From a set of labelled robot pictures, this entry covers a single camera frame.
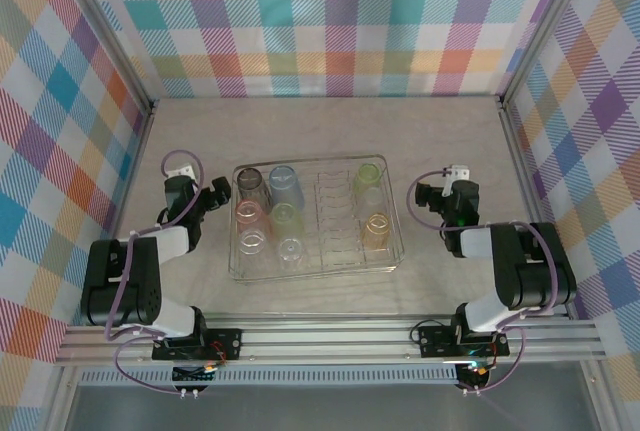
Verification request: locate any smoky grey plastic cup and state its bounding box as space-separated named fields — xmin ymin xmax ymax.
xmin=235 ymin=168 xmax=274 ymax=207

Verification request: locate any pink plastic cup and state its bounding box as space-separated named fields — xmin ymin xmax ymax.
xmin=236 ymin=200 xmax=271 ymax=237

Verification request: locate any wide clear plastic cup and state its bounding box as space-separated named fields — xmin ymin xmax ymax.
xmin=238 ymin=228 xmax=274 ymax=257

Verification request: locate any orange plastic cup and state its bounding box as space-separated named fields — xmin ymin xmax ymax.
xmin=359 ymin=213 xmax=394 ymax=252

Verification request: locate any tall yellow-green textured cup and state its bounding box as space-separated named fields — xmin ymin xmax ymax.
xmin=353 ymin=163 xmax=384 ymax=195

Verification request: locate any blue plastic cup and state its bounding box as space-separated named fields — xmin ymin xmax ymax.
xmin=268 ymin=165 xmax=305 ymax=207

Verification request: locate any small green plastic cup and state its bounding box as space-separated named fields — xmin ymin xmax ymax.
xmin=271 ymin=202 xmax=305 ymax=240

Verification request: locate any small clear plastic cup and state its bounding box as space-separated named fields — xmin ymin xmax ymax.
xmin=276 ymin=236 xmax=307 ymax=272

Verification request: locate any wire dish rack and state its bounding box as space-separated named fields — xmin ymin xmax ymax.
xmin=228 ymin=152 xmax=405 ymax=286

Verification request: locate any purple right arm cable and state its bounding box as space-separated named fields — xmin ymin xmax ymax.
xmin=407 ymin=168 xmax=564 ymax=395

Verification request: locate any aluminium frame bar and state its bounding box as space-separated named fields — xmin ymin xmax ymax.
xmin=497 ymin=95 xmax=576 ymax=322
xmin=92 ymin=100 xmax=156 ymax=325

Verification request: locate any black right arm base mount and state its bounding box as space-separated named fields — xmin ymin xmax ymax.
xmin=417 ymin=323 xmax=511 ymax=360

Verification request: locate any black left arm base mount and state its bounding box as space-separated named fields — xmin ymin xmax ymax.
xmin=152 ymin=325 xmax=244 ymax=362

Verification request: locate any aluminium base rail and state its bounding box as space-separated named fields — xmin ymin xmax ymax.
xmin=54 ymin=313 xmax=606 ymax=367

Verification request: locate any aluminium frame post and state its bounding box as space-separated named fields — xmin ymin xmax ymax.
xmin=59 ymin=0 xmax=156 ymax=112
xmin=42 ymin=365 xmax=81 ymax=431
xmin=582 ymin=360 xmax=619 ymax=431
xmin=499 ymin=0 xmax=596 ymax=107

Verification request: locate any grey slotted cable duct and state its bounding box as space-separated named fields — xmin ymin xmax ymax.
xmin=79 ymin=366 xmax=461 ymax=387

